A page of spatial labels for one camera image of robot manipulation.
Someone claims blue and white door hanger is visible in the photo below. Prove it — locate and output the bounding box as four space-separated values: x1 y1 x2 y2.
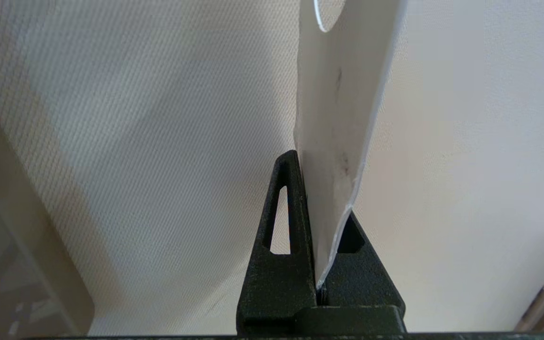
293 0 408 290

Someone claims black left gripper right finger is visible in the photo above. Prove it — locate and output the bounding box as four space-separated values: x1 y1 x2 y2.
322 212 406 333

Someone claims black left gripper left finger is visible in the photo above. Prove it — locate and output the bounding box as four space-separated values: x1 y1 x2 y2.
237 150 317 333

